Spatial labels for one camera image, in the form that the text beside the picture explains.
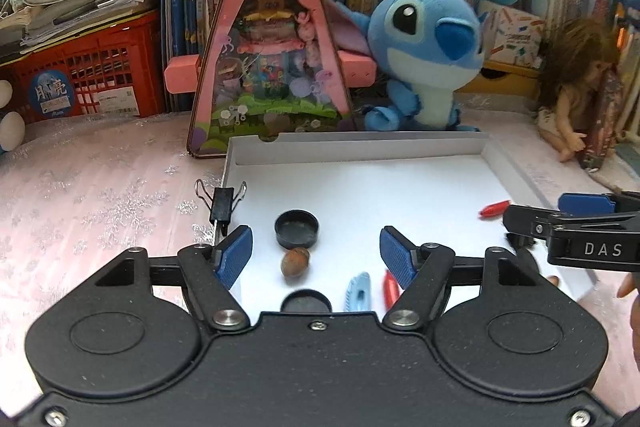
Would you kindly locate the brown walnut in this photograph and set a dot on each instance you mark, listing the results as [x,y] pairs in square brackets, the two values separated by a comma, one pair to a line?
[295,264]

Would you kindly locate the pink snowflake tablecloth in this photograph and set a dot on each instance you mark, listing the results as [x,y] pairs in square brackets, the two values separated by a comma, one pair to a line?
[100,187]

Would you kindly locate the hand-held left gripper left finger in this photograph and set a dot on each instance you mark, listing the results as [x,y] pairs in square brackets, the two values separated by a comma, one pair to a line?
[232,257]

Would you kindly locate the pink triangular dollhouse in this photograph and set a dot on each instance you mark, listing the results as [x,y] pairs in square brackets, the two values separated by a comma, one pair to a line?
[270,57]

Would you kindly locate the white label printer box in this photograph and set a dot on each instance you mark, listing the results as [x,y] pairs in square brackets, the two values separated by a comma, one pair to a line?
[515,37]

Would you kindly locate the white cardboard box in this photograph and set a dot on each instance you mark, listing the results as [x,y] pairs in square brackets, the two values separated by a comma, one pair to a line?
[400,187]

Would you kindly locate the red plastic basket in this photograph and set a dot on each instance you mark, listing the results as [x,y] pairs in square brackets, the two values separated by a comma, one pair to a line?
[100,67]

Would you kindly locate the person's right hand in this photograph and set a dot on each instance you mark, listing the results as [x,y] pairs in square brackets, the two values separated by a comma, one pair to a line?
[631,287]

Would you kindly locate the blue hair clip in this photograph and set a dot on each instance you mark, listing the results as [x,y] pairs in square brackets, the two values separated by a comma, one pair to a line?
[357,294]

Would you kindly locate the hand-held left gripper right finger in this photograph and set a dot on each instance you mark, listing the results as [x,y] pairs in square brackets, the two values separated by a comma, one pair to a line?
[397,257]

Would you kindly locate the brown-haired doll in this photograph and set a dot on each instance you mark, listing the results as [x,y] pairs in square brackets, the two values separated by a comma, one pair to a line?
[570,52]

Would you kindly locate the blue cat plush toy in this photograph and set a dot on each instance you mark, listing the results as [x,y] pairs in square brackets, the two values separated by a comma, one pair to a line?
[11,127]

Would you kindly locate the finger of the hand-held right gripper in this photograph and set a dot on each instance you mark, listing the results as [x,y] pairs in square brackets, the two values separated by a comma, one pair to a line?
[585,204]
[527,222]

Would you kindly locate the colourful picture books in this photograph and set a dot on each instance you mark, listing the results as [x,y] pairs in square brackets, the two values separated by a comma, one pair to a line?
[625,7]

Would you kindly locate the black round lid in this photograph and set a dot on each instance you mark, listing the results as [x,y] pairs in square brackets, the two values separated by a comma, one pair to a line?
[306,302]

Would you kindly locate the wooden drawer box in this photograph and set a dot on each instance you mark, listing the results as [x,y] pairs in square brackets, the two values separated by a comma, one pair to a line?
[500,82]

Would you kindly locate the blue alien plush toy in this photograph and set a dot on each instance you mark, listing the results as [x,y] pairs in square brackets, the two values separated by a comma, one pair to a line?
[425,32]

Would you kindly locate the small black binder clip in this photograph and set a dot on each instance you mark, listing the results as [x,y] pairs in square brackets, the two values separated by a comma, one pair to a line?
[222,204]

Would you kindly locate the black round cap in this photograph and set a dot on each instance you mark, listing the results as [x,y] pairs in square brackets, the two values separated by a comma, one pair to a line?
[297,232]

